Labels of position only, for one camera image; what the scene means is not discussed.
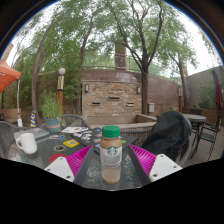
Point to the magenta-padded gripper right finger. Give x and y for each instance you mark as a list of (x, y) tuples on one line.
[(143, 158)]

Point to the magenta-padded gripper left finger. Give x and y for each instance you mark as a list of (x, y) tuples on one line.
[(78, 160)]

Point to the green-capped coffee drink bottle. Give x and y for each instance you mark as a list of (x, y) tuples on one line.
[(111, 153)]

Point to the yellow rectangular sticker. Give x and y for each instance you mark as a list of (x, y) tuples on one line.
[(71, 143)]

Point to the round beige sticker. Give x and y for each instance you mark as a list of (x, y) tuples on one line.
[(59, 148)]

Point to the black laptop with stickers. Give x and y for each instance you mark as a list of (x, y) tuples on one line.
[(90, 140)]

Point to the white printed paper sheet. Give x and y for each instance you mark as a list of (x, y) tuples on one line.
[(75, 129)]

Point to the small colourful printed card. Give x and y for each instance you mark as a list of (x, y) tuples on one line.
[(56, 136)]

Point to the black jacket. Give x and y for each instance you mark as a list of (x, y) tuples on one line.
[(166, 133)]

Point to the white ceramic mug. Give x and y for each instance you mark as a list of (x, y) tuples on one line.
[(28, 144)]

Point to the grey laptop with stickers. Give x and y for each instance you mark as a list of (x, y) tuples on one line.
[(31, 134)]

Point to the green plant in teal pot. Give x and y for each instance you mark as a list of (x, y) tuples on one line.
[(51, 111)]

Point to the blue yellow striped cone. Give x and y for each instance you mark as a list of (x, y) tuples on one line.
[(33, 119)]

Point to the round grey patio table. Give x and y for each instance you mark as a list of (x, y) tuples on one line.
[(195, 117)]

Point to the black metal chair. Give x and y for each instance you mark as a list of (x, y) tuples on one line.
[(206, 136)]

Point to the dark-trunked tree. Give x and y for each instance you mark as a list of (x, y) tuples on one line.
[(144, 90)]

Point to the leaning grey-trunked tree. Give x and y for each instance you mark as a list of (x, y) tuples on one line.
[(35, 83)]

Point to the closed maroon umbrella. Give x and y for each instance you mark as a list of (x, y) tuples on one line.
[(218, 93)]

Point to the orange patio umbrella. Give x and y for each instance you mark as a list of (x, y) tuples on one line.
[(6, 76)]

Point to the grey wall utility box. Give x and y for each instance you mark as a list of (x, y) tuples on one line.
[(151, 107)]

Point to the stone brick fountain wall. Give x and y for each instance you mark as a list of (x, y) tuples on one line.
[(113, 100)]

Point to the black wall lantern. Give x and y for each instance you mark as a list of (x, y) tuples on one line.
[(138, 90), (87, 88)]

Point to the globe-topped lamp post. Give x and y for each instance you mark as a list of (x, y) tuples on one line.
[(61, 86)]

